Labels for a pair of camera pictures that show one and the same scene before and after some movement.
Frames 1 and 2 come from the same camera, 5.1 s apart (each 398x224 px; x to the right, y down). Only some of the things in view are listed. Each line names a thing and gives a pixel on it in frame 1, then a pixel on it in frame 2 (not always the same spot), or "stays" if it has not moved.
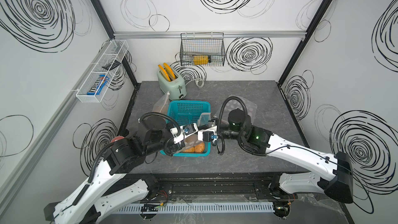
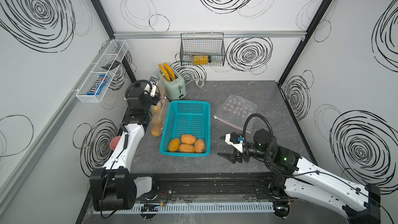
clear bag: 195,144 -> 157,116
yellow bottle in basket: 201,59 stays
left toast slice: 165,73 stays
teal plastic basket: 186,112 stays
